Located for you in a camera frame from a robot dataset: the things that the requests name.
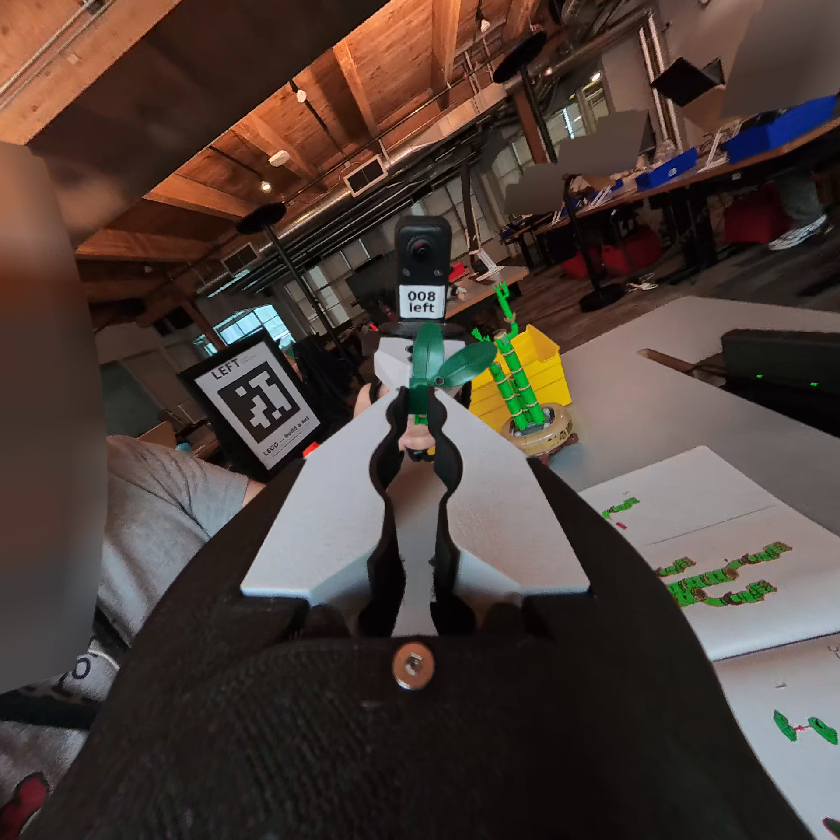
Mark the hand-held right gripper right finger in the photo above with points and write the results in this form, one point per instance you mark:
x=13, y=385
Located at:
x=512, y=531

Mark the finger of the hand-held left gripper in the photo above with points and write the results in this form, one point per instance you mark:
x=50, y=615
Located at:
x=394, y=361

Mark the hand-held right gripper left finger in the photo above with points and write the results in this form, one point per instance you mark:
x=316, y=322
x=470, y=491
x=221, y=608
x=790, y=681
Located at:
x=321, y=531

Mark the green toy leaf assembly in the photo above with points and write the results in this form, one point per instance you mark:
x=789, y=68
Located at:
x=426, y=354

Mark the person's left hand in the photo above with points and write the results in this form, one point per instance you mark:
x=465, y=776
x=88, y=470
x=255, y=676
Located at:
x=417, y=439

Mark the toy bamboo plant model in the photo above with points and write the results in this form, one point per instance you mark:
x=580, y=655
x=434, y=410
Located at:
x=518, y=387

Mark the black pole stand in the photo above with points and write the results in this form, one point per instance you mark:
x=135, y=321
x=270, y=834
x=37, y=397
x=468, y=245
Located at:
x=289, y=262

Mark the black framed marker sign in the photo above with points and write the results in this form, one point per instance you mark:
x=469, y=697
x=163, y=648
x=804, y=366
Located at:
x=262, y=400

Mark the yellow plastic bin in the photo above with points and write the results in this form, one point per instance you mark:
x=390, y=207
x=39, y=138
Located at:
x=544, y=367

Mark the building instruction booklet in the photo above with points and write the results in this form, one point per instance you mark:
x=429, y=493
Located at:
x=695, y=499

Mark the small blue plastic bin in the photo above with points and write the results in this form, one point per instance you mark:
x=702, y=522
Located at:
x=666, y=170

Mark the black electronic device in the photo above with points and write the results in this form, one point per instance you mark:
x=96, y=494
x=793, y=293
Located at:
x=774, y=361

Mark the large blue plastic bin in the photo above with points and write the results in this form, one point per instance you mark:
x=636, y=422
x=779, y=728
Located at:
x=781, y=134

